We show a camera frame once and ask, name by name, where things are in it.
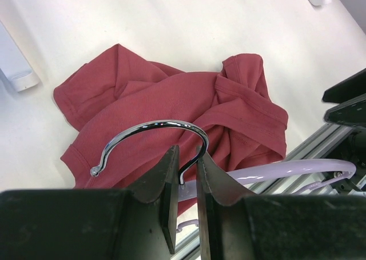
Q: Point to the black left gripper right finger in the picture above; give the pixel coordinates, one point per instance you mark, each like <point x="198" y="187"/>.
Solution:
<point x="235" y="224"/>

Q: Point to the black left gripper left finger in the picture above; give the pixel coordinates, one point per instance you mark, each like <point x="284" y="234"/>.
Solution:
<point x="137" y="222"/>

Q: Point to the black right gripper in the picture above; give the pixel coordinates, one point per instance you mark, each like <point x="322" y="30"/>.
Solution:
<point x="349" y="97"/>

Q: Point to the lilac hanger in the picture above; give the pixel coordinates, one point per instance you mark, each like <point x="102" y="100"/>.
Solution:
<point x="238" y="178"/>

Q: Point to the red tank top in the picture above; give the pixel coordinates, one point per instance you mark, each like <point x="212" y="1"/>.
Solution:
<point x="119" y="89"/>

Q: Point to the white garment rack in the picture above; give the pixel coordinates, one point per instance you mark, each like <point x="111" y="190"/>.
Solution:
<point x="16" y="69"/>

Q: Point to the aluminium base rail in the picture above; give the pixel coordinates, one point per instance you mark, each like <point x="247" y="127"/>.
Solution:
<point x="332" y="142"/>

